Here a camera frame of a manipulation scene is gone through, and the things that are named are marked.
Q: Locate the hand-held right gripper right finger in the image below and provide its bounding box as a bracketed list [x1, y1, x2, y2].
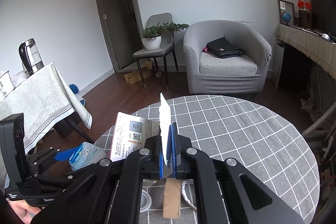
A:
[169, 123, 306, 224]

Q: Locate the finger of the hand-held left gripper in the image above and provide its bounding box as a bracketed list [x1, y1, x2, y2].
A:
[24, 173, 79, 194]
[26, 147, 80, 174]

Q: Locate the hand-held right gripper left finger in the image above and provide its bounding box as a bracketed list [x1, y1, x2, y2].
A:
[31, 127, 168, 224]

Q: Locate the blue tissue packet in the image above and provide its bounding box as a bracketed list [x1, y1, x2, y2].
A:
[69, 142, 107, 171]

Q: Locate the white paper scrap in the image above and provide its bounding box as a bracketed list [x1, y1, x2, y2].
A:
[158, 93, 174, 178]

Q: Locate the brown cardboard piece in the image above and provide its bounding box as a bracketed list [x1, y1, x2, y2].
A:
[162, 178, 182, 219]

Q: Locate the person's left hand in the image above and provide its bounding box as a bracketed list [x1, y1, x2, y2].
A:
[8, 199, 42, 224]

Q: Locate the black table leg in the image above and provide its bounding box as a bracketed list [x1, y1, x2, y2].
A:
[54, 111, 95, 144]

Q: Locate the white plastic lid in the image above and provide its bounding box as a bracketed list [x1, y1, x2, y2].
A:
[140, 189, 153, 212]

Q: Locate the white printed box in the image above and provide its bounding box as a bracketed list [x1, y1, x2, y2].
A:
[110, 112, 160, 161]

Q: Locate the silver foil cup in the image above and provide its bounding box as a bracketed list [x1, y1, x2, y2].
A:
[181, 179, 198, 212]

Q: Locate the white patterned tablecloth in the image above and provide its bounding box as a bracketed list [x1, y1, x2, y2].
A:
[0, 61, 93, 153]

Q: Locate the blue white small fan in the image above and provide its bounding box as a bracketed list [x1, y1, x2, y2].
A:
[69, 84, 86, 106]

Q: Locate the white plastic bag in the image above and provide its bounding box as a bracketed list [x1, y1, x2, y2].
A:
[10, 71, 30, 88]

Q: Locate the cardboard box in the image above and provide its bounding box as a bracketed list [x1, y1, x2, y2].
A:
[124, 60, 153, 85]

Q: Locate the grey armchair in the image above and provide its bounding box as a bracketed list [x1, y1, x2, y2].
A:
[182, 20, 272, 94]

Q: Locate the electric kettle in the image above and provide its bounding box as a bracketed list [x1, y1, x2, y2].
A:
[18, 38, 45, 75]

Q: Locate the grey dining chair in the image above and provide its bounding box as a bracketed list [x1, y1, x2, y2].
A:
[133, 13, 179, 89]

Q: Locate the potted bonsai plant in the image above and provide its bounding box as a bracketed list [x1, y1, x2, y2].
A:
[142, 22, 189, 50]

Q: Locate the black handbag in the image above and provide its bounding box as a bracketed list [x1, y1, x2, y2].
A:
[206, 36, 245, 59]

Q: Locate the dark door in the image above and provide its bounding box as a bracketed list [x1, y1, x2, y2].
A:
[98, 0, 142, 69]

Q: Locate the black cabinet silver side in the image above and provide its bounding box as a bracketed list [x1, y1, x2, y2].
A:
[272, 43, 313, 93]

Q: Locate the long desk with fringed cloth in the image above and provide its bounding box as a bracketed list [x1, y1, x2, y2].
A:
[274, 24, 336, 80]

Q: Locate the dark wooden box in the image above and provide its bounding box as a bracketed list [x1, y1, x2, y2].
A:
[298, 9, 313, 29]

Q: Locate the black monitor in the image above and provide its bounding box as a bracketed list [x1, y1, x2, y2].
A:
[310, 0, 336, 33]

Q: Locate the white desk frame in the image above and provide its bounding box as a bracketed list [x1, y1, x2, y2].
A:
[302, 109, 336, 138]

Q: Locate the wooden picture frame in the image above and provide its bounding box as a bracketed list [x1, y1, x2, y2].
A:
[278, 0, 295, 26]

